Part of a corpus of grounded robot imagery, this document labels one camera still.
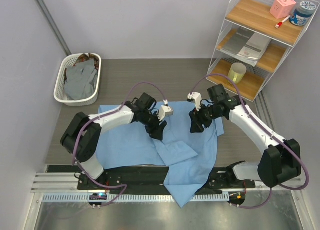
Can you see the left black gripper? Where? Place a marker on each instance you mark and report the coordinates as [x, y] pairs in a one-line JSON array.
[[157, 131]]

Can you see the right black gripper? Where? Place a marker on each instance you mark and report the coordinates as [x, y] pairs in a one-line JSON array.
[[197, 120]]

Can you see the light blue long sleeve shirt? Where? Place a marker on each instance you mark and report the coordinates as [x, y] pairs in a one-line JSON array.
[[190, 157]]

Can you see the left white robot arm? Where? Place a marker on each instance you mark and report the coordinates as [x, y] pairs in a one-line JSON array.
[[82, 135]]

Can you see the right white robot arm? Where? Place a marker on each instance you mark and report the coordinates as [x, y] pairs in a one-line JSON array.
[[278, 163]]

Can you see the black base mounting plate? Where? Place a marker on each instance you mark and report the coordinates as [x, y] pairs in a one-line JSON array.
[[149, 180]]

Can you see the yellow translucent cup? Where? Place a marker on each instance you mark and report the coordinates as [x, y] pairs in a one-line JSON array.
[[236, 73]]

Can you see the grey shirt in basket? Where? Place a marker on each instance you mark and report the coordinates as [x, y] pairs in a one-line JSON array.
[[81, 80]]

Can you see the white laundry basket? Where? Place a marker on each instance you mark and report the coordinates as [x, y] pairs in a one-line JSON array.
[[59, 93]]

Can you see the grey booklet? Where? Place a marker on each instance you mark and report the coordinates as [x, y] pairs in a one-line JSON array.
[[246, 46]]

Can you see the brown patterned garment in basket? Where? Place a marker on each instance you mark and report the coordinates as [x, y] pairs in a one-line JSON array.
[[86, 57]]

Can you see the red white marker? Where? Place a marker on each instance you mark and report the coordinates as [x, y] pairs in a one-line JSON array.
[[282, 22]]

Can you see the pink cube power strip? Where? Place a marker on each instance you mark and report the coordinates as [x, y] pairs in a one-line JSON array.
[[282, 8]]

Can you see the blue white jar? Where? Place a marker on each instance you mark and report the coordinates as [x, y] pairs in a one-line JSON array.
[[302, 13]]

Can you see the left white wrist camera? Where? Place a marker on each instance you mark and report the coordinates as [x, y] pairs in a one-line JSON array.
[[164, 111]]

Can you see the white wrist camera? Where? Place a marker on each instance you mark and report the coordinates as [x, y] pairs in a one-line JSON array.
[[196, 98], [164, 111]]

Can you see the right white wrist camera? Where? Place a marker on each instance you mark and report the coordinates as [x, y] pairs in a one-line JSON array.
[[196, 98]]

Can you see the white slotted cable duct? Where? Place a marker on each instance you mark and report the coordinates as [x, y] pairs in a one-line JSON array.
[[82, 197]]

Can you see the white wire wooden shelf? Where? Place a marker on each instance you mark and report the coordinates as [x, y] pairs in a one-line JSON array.
[[254, 15]]

